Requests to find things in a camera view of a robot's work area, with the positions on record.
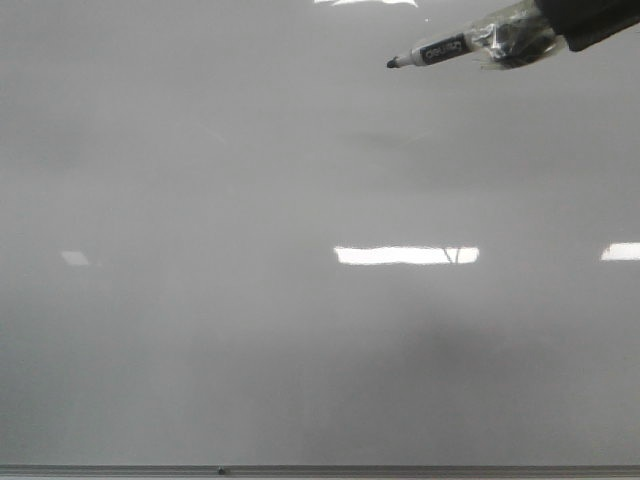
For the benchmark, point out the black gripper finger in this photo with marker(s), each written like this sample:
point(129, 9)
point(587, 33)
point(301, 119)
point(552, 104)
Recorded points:
point(583, 23)

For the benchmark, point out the white black whiteboard marker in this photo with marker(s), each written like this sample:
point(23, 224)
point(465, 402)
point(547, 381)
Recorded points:
point(428, 52)

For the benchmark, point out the white whiteboard with aluminium frame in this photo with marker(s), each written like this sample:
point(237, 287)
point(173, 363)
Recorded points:
point(231, 234)

